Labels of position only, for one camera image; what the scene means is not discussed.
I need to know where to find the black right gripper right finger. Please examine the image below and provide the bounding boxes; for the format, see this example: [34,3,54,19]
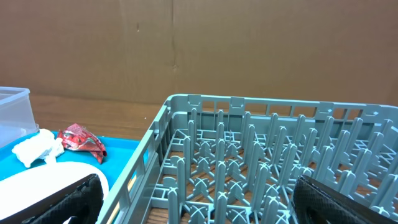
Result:
[292,175,395,224]

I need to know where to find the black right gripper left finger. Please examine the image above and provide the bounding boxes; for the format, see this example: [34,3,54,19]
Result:
[1,174,104,224]

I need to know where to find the clear plastic container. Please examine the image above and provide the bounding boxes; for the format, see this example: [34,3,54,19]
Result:
[0,86,39,147]

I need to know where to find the red crumpled wrapper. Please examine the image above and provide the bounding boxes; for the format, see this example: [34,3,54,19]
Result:
[57,123,107,164]

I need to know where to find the white round plate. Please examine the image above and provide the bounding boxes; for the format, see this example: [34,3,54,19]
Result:
[1,162,109,220]

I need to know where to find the grey dish rack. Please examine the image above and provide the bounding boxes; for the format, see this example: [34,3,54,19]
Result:
[98,94,397,223]

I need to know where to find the crumpled white napkin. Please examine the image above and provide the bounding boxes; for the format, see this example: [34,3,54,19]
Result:
[12,129,65,168]

